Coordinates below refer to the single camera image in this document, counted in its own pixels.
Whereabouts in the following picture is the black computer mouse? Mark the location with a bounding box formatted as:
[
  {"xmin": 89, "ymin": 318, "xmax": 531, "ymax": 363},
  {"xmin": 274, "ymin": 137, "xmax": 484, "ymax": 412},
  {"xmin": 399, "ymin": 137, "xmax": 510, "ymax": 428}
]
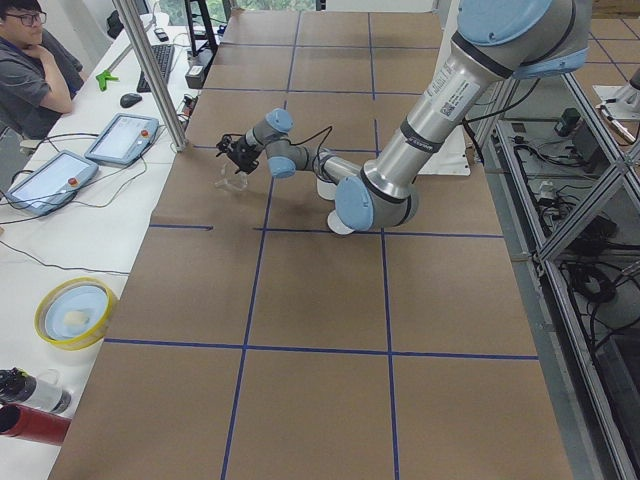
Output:
[{"xmin": 119, "ymin": 93, "xmax": 143, "ymax": 109}]

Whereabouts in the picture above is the far teach pendant tablet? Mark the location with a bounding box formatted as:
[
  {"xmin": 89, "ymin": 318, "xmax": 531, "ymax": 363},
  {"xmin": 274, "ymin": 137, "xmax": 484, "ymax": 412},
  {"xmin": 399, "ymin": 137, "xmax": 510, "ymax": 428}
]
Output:
[{"xmin": 84, "ymin": 113, "xmax": 159, "ymax": 166}]

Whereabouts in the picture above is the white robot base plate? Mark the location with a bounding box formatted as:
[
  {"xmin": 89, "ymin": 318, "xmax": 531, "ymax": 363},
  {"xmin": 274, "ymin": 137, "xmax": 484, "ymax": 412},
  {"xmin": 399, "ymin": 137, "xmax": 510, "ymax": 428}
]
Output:
[{"xmin": 419, "ymin": 126, "xmax": 470, "ymax": 176}]

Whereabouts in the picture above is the black computer keyboard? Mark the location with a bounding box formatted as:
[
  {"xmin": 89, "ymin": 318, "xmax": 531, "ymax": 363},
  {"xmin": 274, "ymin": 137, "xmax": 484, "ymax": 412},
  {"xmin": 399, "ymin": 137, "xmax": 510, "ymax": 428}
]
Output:
[{"xmin": 136, "ymin": 43, "xmax": 176, "ymax": 94}]

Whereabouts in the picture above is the teach pendant tablet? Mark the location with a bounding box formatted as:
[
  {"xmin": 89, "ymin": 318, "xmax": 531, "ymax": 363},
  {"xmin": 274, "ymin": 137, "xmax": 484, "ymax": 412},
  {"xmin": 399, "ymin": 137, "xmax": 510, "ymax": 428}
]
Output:
[
  {"xmin": 6, "ymin": 150, "xmax": 98, "ymax": 216},
  {"xmin": 84, "ymin": 113, "xmax": 159, "ymax": 166}
]

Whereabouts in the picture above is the clear bottle black cap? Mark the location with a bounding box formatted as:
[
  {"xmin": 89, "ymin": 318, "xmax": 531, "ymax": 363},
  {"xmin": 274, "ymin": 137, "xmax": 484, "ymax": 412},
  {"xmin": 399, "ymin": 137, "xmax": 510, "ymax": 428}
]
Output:
[{"xmin": 1, "ymin": 368, "xmax": 71, "ymax": 414}]

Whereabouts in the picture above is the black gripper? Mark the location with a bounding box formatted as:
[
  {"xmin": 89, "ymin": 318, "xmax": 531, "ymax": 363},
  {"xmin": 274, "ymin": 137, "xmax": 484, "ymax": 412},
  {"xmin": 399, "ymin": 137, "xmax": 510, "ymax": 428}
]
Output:
[{"xmin": 230, "ymin": 135, "xmax": 259, "ymax": 174}]

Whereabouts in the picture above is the red cylinder bottle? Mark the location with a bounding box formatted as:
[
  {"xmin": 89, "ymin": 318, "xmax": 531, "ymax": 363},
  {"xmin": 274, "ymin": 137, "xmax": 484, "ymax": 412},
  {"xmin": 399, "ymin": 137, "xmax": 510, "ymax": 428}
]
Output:
[{"xmin": 1, "ymin": 404, "xmax": 71, "ymax": 446}]

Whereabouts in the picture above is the aluminium frame side rack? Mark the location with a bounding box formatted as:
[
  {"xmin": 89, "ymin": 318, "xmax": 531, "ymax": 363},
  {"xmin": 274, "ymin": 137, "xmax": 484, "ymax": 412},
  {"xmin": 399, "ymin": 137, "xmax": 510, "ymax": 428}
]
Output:
[{"xmin": 468, "ymin": 74, "xmax": 639, "ymax": 479}]

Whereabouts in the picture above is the black label box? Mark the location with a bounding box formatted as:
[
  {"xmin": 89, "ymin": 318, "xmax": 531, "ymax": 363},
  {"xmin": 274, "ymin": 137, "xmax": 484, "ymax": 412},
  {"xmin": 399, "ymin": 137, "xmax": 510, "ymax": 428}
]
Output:
[{"xmin": 185, "ymin": 49, "xmax": 214, "ymax": 90}]

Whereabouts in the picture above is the grey metal frame post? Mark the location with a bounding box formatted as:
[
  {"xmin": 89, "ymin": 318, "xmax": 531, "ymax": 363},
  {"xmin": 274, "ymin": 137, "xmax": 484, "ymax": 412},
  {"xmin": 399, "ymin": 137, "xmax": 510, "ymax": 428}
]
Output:
[{"xmin": 113, "ymin": 0, "xmax": 187, "ymax": 152}]

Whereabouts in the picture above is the black braided cable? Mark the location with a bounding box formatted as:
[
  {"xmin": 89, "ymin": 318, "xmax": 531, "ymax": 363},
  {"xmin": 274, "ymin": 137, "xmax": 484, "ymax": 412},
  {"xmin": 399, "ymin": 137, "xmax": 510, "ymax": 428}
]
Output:
[{"xmin": 289, "ymin": 125, "xmax": 335, "ymax": 151}]

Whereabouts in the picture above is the near teach pendant tablet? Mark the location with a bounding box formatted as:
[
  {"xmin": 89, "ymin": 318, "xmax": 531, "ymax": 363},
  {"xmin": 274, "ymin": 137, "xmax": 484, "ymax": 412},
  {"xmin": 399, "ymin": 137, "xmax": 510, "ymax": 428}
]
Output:
[{"xmin": 6, "ymin": 150, "xmax": 98, "ymax": 216}]

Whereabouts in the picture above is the green plastic tool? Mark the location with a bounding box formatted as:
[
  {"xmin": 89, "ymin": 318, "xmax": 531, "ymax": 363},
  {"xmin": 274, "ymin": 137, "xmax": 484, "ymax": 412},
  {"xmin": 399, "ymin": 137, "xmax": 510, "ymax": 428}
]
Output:
[{"xmin": 96, "ymin": 70, "xmax": 119, "ymax": 92}]

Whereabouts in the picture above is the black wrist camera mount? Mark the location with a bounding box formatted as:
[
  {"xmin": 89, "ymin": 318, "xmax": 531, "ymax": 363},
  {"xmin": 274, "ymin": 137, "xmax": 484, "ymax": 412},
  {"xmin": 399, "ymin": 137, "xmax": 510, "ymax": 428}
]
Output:
[{"xmin": 216, "ymin": 134, "xmax": 238, "ymax": 158}]

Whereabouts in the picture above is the yellow rimmed bowl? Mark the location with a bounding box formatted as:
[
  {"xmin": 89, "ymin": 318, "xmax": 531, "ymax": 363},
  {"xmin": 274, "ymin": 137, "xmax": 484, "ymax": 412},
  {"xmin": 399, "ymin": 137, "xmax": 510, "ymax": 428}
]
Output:
[{"xmin": 34, "ymin": 277, "xmax": 119, "ymax": 351}]

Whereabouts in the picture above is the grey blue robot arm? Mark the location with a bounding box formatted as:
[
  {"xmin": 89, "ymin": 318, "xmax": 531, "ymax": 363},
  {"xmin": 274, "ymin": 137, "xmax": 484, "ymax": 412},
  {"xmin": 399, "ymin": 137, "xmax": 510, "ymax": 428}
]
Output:
[{"xmin": 217, "ymin": 0, "xmax": 592, "ymax": 235}]

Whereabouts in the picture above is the seated person grey shirt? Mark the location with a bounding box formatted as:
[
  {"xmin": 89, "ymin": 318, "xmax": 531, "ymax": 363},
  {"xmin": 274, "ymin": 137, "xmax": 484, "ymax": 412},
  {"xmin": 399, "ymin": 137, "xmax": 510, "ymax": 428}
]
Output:
[{"xmin": 0, "ymin": 0, "xmax": 86, "ymax": 141}]

